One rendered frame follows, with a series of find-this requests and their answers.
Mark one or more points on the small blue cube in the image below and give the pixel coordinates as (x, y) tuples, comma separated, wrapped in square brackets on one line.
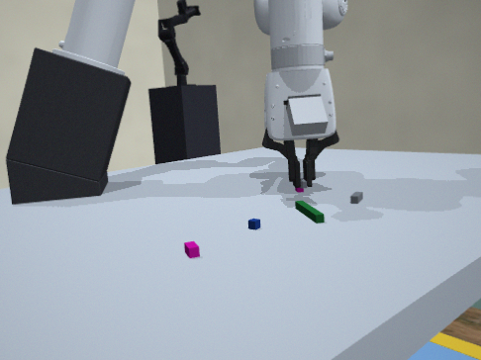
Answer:
[(254, 224)]

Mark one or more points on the green rod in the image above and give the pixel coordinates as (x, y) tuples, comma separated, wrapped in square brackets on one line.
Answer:
[(310, 212)]

